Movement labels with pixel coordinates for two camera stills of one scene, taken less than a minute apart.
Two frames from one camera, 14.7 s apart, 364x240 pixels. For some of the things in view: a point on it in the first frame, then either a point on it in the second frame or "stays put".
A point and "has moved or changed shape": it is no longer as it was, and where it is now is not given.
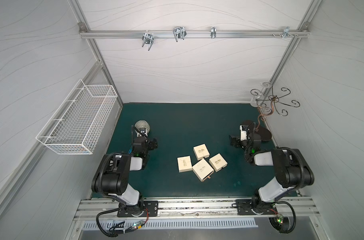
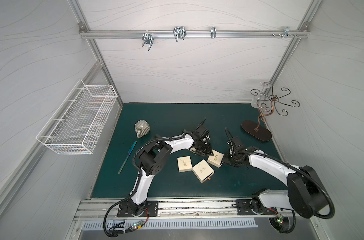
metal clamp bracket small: x=213 y=32 stays put
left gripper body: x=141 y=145 to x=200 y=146
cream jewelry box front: x=203 y=170 stays put
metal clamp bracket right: x=286 y=32 stays put
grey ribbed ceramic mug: x=141 y=124 stays put
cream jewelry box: x=218 y=162 has moved or changed shape
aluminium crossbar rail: x=191 y=34 stays put
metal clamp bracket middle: x=179 y=32 stays put
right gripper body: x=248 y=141 to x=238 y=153
